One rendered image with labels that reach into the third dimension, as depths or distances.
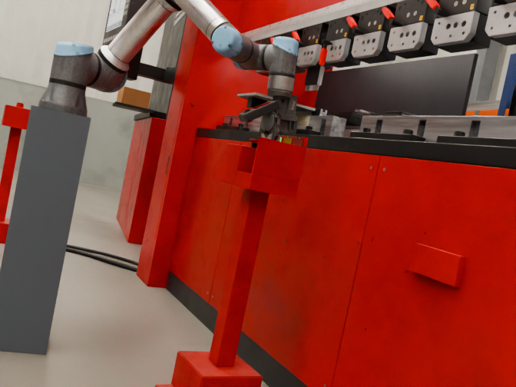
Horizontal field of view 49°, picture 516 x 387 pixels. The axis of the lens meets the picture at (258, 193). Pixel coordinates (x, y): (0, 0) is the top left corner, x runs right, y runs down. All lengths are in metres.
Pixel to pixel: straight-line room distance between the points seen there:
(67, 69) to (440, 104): 1.47
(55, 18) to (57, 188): 7.39
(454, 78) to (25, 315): 1.83
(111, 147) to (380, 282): 7.74
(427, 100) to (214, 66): 1.15
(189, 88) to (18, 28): 6.35
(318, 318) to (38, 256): 0.90
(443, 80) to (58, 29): 7.30
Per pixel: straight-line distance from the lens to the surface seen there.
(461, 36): 1.70
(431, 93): 2.55
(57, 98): 1.90
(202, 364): 1.77
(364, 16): 2.11
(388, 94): 2.77
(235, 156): 1.69
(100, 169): 9.06
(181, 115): 3.01
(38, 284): 1.94
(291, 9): 2.63
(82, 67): 1.93
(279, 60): 1.64
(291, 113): 1.66
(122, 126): 9.07
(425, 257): 1.42
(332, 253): 1.76
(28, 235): 1.91
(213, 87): 3.08
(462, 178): 1.40
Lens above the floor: 0.72
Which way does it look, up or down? 2 degrees down
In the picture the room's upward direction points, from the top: 12 degrees clockwise
